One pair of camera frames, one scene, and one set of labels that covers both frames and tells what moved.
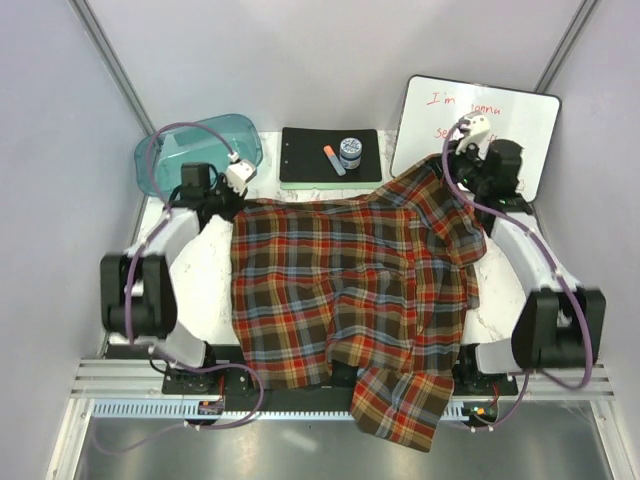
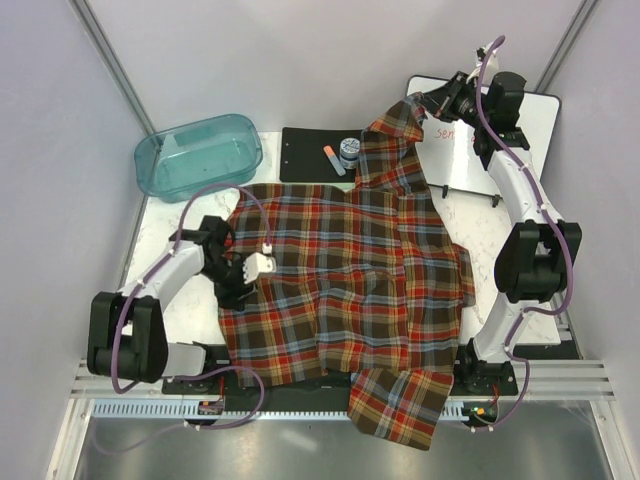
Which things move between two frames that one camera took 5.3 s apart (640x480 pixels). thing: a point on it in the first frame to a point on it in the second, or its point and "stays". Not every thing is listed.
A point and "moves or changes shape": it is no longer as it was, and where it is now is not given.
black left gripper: [237, 201] to [233, 297]
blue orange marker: [331, 154] stays
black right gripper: [453, 158] to [453, 89]
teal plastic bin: [159, 157] stays
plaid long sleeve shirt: [375, 285] moves or changes shape
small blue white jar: [350, 153] stays
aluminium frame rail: [542, 379] stays
